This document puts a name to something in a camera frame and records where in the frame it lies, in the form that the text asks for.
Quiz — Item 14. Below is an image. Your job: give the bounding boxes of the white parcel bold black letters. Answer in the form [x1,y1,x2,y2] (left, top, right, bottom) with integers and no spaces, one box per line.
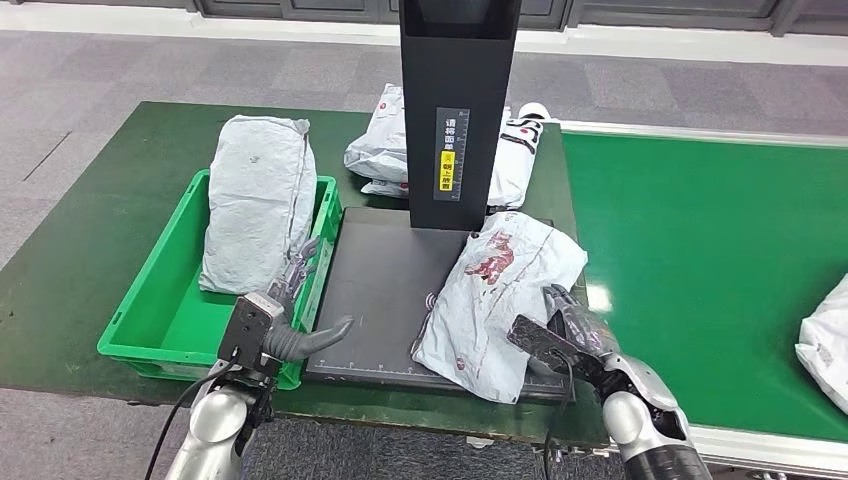
[488,105,547,215]

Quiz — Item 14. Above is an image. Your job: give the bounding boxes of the flat pale grey parcel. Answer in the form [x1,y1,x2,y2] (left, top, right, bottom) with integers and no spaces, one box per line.
[360,178,409,200]

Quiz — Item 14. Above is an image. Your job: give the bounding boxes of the plain grey-white poly mailer parcel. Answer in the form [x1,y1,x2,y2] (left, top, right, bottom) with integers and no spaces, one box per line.
[198,115,319,297]

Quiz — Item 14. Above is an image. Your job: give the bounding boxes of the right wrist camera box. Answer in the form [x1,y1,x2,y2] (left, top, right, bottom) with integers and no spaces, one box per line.
[506,314,579,376]

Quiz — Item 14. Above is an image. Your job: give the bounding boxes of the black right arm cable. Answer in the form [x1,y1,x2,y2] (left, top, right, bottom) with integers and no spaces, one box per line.
[541,351,576,480]

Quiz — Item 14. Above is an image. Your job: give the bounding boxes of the black scanner machine platform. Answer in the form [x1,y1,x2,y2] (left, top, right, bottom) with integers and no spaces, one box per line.
[303,207,575,404]

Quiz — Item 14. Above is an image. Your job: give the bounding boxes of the grey-white parcel small red dot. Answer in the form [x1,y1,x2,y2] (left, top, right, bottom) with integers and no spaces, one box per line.
[343,82,407,185]

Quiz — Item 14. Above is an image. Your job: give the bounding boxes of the aluminium conveyor frame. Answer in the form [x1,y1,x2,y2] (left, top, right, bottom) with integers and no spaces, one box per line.
[559,119,848,480]

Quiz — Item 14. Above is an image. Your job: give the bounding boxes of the black scanner machine column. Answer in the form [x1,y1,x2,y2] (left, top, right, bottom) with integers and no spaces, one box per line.
[398,0,523,233]

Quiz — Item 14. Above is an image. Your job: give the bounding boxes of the green plastic crate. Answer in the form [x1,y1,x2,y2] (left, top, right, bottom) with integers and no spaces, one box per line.
[97,168,344,392]

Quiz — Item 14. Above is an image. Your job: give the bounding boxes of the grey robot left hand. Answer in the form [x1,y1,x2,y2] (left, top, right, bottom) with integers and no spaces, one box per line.
[264,237,356,363]

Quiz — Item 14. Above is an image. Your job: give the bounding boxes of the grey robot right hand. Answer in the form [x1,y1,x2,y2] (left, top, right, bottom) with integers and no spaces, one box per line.
[543,284,621,380]

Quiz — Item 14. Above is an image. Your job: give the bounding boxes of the smooth white parcel red logo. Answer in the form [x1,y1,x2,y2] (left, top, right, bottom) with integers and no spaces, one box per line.
[794,273,848,416]

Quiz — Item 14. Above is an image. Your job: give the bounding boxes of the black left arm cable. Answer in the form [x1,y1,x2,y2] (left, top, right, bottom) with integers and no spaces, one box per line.
[144,357,241,480]

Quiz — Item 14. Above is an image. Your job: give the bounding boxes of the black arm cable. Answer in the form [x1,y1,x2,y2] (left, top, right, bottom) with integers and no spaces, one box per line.
[541,351,576,480]
[144,357,241,480]

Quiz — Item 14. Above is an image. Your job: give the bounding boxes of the green conveyor belt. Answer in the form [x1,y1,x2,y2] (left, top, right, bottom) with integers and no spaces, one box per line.
[561,131,848,443]

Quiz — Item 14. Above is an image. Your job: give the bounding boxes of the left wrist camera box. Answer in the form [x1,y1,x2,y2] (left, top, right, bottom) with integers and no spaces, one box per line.
[217,293,285,379]

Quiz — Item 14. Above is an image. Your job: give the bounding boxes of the white parcel red print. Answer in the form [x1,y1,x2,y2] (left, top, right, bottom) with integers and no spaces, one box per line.
[410,210,590,406]

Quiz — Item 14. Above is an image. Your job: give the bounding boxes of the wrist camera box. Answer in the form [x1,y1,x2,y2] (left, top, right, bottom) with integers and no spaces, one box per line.
[506,314,579,376]
[217,293,285,379]

